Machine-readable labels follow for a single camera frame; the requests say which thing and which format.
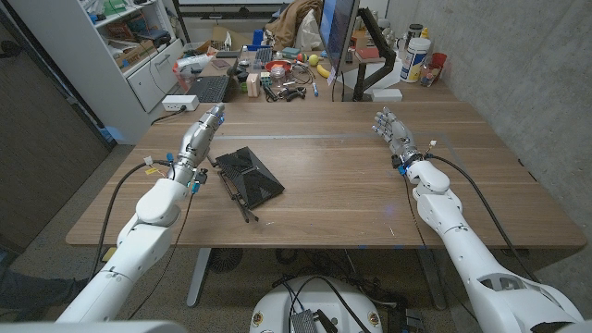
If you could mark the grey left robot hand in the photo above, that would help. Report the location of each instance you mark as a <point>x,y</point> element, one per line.
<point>196,141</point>

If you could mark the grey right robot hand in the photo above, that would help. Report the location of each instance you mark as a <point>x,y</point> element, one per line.
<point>400,136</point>

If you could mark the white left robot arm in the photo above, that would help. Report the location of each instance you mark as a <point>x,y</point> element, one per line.
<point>139,240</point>

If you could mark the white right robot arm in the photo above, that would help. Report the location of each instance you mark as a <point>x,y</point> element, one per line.
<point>462,250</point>

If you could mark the black router with antennas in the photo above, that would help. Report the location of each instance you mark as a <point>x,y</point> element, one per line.
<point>254,180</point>

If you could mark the black hand tool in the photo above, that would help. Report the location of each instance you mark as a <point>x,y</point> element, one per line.
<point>293,94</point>

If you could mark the white power adapter box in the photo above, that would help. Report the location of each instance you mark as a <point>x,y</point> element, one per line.
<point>178,102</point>

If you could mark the white flat box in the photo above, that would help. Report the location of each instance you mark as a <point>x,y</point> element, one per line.
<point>386,94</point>

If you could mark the black laptop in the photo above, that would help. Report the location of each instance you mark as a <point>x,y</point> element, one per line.
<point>210,89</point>

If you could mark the clear glass with items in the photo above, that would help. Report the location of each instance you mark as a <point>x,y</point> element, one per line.
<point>427,76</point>

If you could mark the white plastic bag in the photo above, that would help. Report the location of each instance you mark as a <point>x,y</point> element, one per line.
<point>192,65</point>

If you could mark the white wipes canister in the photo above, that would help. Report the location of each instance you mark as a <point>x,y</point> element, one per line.
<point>414,60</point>

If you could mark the beige small box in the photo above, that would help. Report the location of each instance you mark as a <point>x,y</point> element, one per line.
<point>253,85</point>

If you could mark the red cup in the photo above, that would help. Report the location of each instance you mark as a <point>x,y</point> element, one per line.
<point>440,60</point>

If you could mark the red book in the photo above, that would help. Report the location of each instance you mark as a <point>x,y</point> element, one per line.
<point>367,53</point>

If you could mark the rubik's cube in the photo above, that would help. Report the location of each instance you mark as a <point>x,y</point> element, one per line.
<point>265,78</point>

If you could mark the blue marker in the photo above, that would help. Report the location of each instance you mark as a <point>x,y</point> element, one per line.
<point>315,89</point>

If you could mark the yellow banana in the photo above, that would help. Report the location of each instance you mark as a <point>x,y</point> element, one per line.
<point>323,71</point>

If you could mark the clear glass jar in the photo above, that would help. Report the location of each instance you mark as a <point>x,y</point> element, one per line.
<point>278,75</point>

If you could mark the yellow bottle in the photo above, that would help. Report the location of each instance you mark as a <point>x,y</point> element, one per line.
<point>425,33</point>

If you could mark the cardboard box in shelf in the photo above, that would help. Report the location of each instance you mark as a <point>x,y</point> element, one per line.
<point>134,54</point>

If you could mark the open cardboard box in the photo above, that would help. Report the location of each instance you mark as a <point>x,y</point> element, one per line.
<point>222,37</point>

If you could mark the red bowl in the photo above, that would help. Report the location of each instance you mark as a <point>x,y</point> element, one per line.
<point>273,64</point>

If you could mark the yellow ball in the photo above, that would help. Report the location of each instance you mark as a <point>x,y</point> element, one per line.
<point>314,60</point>

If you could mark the blue box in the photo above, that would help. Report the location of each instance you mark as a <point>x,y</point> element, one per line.
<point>257,37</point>

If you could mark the black floor fan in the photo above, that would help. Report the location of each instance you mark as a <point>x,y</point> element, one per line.
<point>225,259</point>

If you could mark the computer monitor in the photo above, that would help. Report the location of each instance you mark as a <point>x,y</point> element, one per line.
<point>337,28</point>

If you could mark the white shelf cabinet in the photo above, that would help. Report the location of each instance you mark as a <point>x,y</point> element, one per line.
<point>88,78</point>

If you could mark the teal box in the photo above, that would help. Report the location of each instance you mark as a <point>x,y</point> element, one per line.
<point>290,52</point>

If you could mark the grey table leg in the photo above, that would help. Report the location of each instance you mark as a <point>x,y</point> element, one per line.
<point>431,277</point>
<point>199,277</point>

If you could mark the white cloth on chair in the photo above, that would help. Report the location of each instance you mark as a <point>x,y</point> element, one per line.
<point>307,34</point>

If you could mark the yellow black floor pad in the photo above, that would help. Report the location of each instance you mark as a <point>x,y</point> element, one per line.
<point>109,254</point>

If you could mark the brown jacket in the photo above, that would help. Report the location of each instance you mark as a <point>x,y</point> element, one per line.
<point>291,20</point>

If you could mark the white robot torso base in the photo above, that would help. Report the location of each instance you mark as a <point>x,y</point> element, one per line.
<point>277,305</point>

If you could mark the white robot head housing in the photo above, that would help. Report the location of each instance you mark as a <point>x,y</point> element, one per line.
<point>92,327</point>

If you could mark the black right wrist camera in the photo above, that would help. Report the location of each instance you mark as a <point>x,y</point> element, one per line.
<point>396,162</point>

